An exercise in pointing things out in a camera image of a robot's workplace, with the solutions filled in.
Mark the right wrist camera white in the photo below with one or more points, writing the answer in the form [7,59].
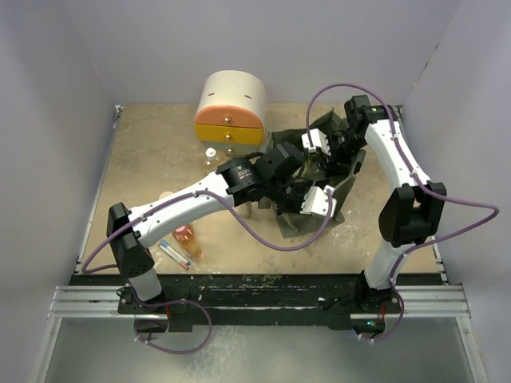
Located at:
[315,141]

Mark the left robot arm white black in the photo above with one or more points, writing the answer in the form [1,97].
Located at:
[132,231]

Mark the red tipped pen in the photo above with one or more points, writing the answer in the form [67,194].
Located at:
[175,256]

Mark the green bottle white flip cap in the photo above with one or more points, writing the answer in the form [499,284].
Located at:
[165,194]

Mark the blue capped pen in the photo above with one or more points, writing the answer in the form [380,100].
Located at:
[166,244]

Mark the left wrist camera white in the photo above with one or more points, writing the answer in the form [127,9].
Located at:
[319,202]

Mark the round-top mini drawer cabinet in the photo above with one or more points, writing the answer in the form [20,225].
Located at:
[230,116]

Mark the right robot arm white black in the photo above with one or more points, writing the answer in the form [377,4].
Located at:
[410,215]

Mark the amber bottle white cap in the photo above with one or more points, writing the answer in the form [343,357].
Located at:
[211,158]

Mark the clear conical tube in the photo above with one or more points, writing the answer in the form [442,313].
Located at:
[245,210]

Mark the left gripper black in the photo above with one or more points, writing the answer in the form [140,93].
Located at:
[303,187]

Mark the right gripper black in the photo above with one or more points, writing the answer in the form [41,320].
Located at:
[331,165]

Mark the orange bottle pink cap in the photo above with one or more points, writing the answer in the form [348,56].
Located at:
[186,237]

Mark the green canvas bag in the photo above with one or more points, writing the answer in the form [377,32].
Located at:
[340,175]

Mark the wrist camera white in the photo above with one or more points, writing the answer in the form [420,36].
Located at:
[319,202]
[315,141]

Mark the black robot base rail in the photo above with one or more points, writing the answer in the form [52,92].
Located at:
[335,301]

